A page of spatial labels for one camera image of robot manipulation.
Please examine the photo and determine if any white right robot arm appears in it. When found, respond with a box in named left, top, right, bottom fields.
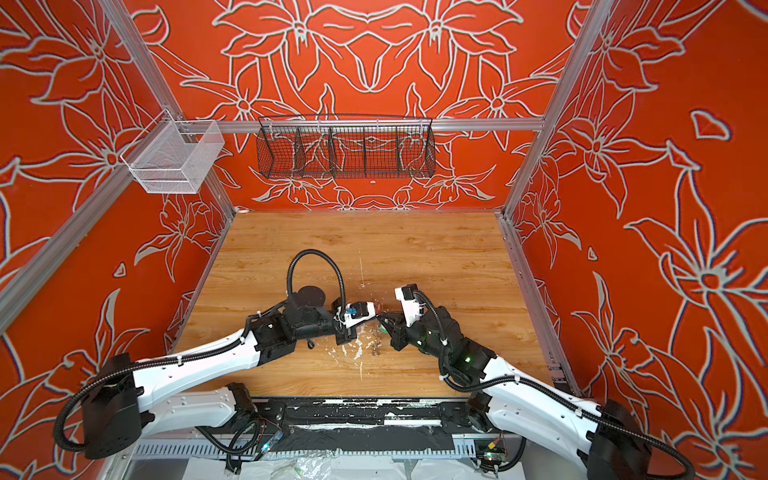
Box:
left=378, top=307, right=652, bottom=479

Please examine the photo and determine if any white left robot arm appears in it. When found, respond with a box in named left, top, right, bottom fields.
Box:
left=80, top=287, right=376, bottom=460

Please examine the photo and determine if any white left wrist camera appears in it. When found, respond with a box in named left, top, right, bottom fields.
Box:
left=342, top=301, right=376, bottom=329

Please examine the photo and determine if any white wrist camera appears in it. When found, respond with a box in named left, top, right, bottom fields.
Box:
left=395, top=284, right=423, bottom=328
left=342, top=301, right=376, bottom=329

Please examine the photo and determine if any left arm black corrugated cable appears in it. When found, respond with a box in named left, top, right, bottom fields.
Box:
left=52, top=249, right=348, bottom=454

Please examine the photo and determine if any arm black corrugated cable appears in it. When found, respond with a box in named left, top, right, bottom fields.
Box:
left=52, top=249, right=348, bottom=454
left=413, top=290, right=697, bottom=480

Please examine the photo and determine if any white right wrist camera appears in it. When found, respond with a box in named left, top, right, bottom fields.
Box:
left=395, top=284, right=423, bottom=328

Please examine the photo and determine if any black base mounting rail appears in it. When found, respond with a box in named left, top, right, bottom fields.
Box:
left=202, top=395, right=523, bottom=457

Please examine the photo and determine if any black wire wall basket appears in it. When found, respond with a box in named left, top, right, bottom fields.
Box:
left=255, top=115, right=437, bottom=180

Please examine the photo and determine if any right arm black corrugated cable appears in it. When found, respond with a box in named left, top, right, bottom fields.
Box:
left=413, top=290, right=697, bottom=480

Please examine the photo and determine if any white wire wall basket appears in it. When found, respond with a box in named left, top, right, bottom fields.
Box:
left=120, top=110, right=225, bottom=194

